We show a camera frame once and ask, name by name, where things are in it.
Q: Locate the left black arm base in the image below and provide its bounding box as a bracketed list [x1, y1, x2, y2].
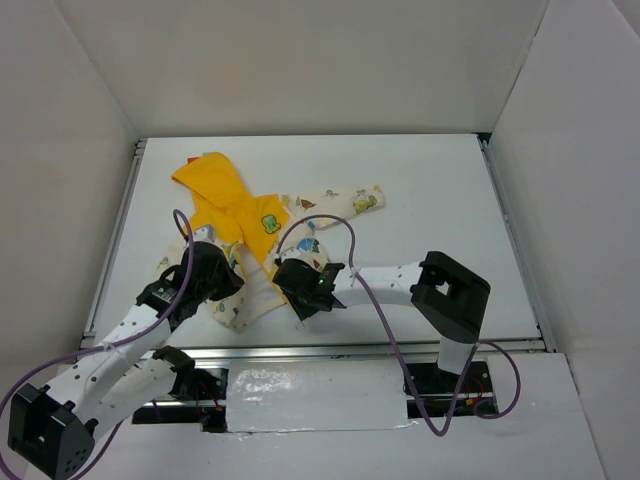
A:
[153, 346, 229, 433]

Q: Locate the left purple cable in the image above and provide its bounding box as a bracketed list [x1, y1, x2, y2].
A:
[0, 208, 196, 479]

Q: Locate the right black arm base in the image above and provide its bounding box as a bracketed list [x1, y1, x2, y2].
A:
[408, 360, 493, 398]

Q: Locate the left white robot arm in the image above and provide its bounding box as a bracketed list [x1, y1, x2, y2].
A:
[8, 240, 244, 479]

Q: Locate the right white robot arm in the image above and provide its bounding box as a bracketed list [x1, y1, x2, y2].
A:
[273, 251, 491, 391]

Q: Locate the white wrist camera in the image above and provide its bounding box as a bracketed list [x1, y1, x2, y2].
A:
[274, 248, 314, 267]
[193, 224, 216, 244]

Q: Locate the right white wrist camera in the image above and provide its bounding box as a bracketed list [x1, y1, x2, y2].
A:
[274, 248, 314, 267]

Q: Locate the white taped cover plate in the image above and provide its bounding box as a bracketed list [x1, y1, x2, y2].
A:
[226, 360, 409, 433]

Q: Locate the yellow hooded dinosaur print jacket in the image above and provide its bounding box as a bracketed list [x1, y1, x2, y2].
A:
[172, 152, 385, 332]

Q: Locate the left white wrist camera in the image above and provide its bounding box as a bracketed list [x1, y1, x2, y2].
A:
[193, 224, 216, 244]

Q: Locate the aluminium front rail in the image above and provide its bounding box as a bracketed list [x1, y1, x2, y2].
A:
[167, 339, 547, 361]

